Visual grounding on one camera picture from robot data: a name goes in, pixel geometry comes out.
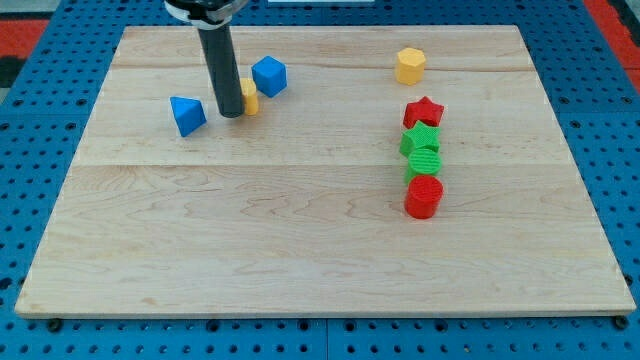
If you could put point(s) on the blue triangular prism block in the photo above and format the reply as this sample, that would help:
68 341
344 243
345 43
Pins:
188 114

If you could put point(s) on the yellow hexagon block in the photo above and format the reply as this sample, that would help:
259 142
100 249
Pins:
410 65

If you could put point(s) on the light wooden board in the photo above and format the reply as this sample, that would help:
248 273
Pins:
298 211

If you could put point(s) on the red cylinder block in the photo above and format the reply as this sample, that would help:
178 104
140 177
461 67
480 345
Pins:
424 193

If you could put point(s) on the green cylinder block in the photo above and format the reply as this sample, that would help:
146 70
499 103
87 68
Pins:
422 162

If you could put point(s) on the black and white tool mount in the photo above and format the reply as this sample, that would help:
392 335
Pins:
204 14

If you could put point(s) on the blue cube block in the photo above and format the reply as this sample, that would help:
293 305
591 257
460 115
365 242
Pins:
270 76

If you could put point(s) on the green star block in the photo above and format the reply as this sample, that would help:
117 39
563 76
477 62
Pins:
420 136

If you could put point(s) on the red star block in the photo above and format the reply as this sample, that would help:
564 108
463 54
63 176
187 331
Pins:
423 110

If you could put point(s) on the yellow cylinder block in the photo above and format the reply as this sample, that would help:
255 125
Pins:
250 96

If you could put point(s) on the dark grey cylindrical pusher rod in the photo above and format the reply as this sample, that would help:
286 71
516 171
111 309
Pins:
218 50

